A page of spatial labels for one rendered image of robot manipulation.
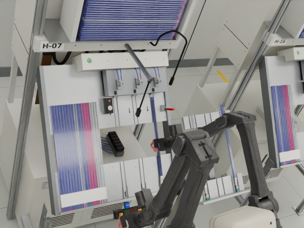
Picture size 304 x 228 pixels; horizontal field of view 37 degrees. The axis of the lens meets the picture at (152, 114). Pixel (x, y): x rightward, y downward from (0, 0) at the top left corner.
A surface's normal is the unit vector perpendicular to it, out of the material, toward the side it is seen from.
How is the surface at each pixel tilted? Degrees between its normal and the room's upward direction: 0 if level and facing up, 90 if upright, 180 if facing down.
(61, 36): 0
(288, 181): 0
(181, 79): 0
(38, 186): 90
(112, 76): 45
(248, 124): 39
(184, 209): 89
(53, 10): 90
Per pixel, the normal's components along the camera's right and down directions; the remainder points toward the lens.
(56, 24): 0.28, -0.74
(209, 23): 0.43, 0.67
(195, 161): -0.83, 0.13
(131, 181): 0.50, -0.06
